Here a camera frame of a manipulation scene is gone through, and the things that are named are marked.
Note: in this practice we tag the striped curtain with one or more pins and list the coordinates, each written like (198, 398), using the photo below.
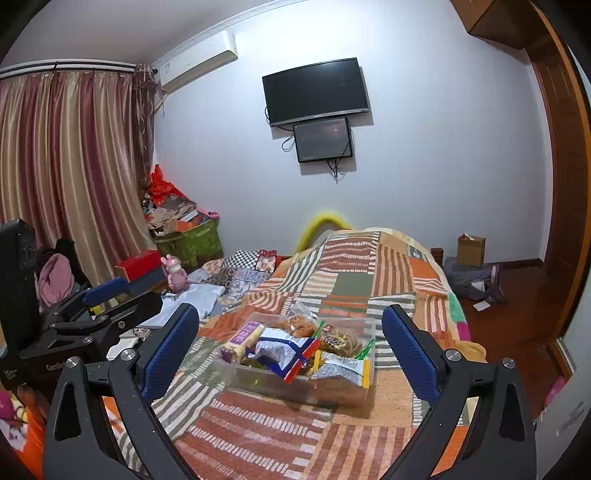
(69, 161)

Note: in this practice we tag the grey bag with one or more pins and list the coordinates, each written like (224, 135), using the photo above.
(475, 281)

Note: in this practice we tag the red plastic bag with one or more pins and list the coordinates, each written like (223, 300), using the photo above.
(162, 184)

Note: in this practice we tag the white yellow snack packet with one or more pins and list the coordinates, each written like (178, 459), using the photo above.
(341, 369)

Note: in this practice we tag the pile of papers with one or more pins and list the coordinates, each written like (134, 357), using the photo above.
(178, 212)

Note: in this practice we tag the clear plastic container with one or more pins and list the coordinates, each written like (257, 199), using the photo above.
(286, 392)

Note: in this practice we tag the small wall monitor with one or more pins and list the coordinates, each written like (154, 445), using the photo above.
(323, 140)

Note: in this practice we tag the wall television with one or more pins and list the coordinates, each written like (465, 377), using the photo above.
(316, 92)

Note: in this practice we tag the pink clothing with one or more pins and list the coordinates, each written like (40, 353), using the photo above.
(55, 277)

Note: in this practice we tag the blue white snack bag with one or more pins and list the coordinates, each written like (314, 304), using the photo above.
(279, 355)

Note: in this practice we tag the wooden cabinet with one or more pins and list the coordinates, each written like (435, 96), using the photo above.
(494, 18)

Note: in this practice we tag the dark blue box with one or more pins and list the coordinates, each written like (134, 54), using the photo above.
(150, 279)

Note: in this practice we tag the fried nugget snack packet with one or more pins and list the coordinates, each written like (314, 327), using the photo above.
(298, 325)

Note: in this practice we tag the patchwork blanket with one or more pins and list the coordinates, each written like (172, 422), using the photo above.
(351, 277)

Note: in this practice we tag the purple snack packet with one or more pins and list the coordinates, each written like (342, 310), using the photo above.
(242, 341)

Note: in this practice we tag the light blue cloth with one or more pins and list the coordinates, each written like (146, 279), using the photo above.
(201, 297)

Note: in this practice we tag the green fried snack packet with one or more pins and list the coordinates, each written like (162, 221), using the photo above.
(339, 342)

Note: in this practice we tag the white air conditioner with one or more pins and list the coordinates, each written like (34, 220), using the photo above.
(198, 64)

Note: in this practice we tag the white paper sheet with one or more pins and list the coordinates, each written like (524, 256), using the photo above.
(482, 306)

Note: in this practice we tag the wooden door frame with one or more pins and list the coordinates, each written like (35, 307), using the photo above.
(568, 184)

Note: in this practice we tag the orange printed cloth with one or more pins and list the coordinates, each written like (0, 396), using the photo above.
(18, 438)

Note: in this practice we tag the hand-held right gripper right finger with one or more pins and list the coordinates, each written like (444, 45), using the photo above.
(408, 355)

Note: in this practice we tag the red box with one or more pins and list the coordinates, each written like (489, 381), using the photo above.
(138, 265)

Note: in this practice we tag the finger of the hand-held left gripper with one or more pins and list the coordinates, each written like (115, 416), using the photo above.
(104, 290)
(129, 309)

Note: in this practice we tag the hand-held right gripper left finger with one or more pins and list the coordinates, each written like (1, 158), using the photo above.
(171, 350)

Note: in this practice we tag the pink plush toy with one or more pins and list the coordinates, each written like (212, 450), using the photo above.
(175, 274)

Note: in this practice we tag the yellow tube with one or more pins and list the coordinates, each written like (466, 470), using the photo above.
(318, 221)

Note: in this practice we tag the brown cardboard box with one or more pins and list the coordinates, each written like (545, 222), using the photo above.
(471, 251)

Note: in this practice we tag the checkered patchwork cloth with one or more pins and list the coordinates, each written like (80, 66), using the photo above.
(244, 272)

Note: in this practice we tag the green storage box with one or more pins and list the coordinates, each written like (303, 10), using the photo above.
(194, 244)

